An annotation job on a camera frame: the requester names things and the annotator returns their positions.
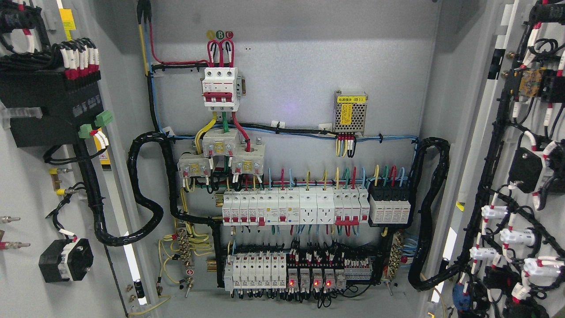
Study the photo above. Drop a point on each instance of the black white surge protector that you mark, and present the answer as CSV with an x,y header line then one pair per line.
x,y
389,206

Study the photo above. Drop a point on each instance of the grey current transformer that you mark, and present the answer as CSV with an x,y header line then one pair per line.
x,y
216,142
195,165
252,162

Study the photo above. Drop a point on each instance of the brass ground bar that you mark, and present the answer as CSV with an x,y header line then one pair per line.
x,y
394,259
184,246

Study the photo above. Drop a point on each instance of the grey current transformer left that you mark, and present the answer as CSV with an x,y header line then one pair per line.
x,y
195,165

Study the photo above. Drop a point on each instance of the grey current transformer middle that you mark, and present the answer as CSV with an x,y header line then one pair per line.
x,y
216,142

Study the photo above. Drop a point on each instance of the white upper breaker row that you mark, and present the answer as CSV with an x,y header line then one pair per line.
x,y
296,206

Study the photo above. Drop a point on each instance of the black white rotary switch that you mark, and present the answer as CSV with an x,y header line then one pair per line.
x,y
65,260

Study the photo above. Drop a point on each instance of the black digital power meter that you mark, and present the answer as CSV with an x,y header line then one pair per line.
x,y
70,108

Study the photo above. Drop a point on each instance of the metal mesh power supply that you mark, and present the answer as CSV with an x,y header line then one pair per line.
x,y
350,112

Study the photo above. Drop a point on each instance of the red white main breaker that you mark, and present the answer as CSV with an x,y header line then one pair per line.
x,y
220,90

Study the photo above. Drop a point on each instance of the grey cabinet door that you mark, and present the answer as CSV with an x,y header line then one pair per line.
x,y
121,279
495,248

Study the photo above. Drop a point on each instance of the grey current transformer right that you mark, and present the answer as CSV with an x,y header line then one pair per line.
x,y
252,162

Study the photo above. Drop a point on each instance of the brass left ground bar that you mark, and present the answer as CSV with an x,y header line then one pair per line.
x,y
184,246

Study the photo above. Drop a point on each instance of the brass right ground bar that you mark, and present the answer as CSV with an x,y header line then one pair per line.
x,y
394,259

